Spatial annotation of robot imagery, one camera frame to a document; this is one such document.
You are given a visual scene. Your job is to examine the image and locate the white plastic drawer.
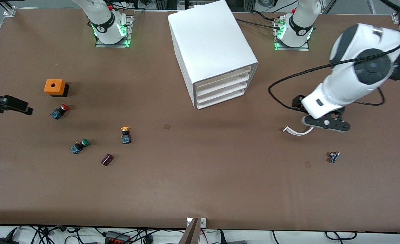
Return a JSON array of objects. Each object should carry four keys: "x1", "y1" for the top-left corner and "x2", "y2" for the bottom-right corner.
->
[
  {"x1": 197, "y1": 87, "x2": 245, "y2": 110},
  {"x1": 197, "y1": 81, "x2": 248, "y2": 104},
  {"x1": 196, "y1": 73, "x2": 252, "y2": 98},
  {"x1": 195, "y1": 67, "x2": 254, "y2": 92}
]

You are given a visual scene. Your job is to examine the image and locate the yellow pushbutton blue base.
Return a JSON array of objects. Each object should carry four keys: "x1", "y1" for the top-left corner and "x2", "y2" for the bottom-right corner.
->
[{"x1": 121, "y1": 126, "x2": 132, "y2": 145}]

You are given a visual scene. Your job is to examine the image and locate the white drawer cabinet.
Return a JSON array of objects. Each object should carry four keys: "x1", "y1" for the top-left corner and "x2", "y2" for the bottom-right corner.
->
[{"x1": 168, "y1": 0, "x2": 259, "y2": 110}]

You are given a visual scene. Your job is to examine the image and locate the white semicircular plastic clamp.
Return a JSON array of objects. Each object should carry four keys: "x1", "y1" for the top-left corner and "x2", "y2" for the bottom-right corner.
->
[{"x1": 283, "y1": 125, "x2": 314, "y2": 136}]

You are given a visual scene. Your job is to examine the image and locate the red pushbutton blue base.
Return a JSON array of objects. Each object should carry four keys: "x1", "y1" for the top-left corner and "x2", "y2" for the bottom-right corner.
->
[{"x1": 50, "y1": 104, "x2": 70, "y2": 120}]

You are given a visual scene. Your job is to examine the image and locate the green pushbutton blue base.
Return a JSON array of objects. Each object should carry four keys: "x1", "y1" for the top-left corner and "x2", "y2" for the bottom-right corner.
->
[{"x1": 71, "y1": 138, "x2": 91, "y2": 155}]

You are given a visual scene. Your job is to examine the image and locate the black power plug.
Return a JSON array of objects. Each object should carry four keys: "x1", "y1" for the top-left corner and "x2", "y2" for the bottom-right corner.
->
[{"x1": 0, "y1": 228, "x2": 20, "y2": 244}]

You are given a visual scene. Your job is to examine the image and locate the black power strip red switches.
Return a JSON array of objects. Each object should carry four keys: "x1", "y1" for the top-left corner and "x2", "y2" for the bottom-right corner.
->
[{"x1": 104, "y1": 230, "x2": 132, "y2": 244}]

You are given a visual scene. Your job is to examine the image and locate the orange button enclosure box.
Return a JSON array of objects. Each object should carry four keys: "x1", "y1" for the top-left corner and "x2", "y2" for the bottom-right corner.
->
[{"x1": 44, "y1": 79, "x2": 69, "y2": 98}]

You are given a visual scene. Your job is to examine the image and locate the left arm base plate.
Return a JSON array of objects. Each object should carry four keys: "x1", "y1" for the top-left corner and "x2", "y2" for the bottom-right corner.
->
[{"x1": 273, "y1": 16, "x2": 311, "y2": 52}]

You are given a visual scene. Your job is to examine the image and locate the black table cable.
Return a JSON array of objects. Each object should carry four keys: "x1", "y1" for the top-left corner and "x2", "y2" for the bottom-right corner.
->
[
  {"x1": 251, "y1": 9, "x2": 280, "y2": 23},
  {"x1": 236, "y1": 19, "x2": 278, "y2": 30}
]

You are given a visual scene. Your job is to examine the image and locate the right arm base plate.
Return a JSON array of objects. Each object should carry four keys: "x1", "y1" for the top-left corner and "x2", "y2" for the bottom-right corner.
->
[{"x1": 95, "y1": 10, "x2": 134, "y2": 48}]

